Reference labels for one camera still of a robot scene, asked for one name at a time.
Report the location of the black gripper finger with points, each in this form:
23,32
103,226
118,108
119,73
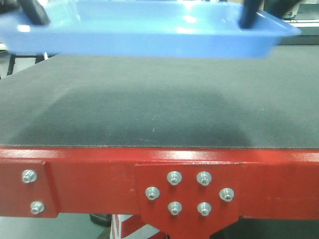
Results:
35,12
249,13

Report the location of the blue plastic tray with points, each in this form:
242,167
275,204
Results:
158,28

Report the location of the dark grey table mat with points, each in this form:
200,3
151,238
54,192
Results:
99,101

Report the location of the red metal table frame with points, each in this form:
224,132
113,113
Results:
274,183

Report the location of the red bracket plate left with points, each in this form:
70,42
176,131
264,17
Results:
16,196

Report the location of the red bracket plate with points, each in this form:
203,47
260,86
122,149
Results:
16,196
182,200

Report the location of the red bracket plate centre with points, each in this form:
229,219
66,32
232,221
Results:
182,200

